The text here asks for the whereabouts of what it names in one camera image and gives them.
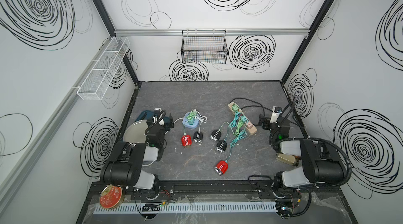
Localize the white charging cable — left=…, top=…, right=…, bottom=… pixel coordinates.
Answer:
left=194, top=109, right=208, bottom=133

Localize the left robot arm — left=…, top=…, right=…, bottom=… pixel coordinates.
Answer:
left=99, top=109, right=174, bottom=190

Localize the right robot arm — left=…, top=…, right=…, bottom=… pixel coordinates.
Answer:
left=258, top=114, right=352, bottom=190

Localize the teal plastic tray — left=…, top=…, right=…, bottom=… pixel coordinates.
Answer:
left=135, top=110, right=154, bottom=122

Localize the round grey plate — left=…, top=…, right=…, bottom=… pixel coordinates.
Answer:
left=123, top=120, right=148, bottom=143

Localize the beige power strip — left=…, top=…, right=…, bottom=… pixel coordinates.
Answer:
left=228, top=102, right=257, bottom=135

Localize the blue power strip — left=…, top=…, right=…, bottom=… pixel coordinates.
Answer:
left=182, top=112, right=200, bottom=129

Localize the green charger on beige strip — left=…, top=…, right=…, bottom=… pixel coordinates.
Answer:
left=232, top=104, right=239, bottom=113

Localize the red round tin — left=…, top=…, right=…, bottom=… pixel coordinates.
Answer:
left=99, top=185, right=124, bottom=209

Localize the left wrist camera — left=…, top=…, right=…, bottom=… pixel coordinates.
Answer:
left=152, top=108, right=166, bottom=126

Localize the black power cord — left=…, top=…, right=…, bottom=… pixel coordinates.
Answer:
left=230, top=97, right=303, bottom=128

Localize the teal charging cable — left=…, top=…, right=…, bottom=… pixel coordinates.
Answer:
left=218, top=112, right=249, bottom=162

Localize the white wire wall shelf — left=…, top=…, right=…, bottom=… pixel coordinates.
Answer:
left=77, top=37, right=130, bottom=101

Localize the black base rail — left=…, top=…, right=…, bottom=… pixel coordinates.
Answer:
left=91, top=179, right=315, bottom=201

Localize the black wire wall basket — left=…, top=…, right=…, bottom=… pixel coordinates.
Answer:
left=181, top=29, right=228, bottom=64

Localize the white slotted cable duct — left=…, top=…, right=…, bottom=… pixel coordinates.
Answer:
left=93, top=202, right=278, bottom=214

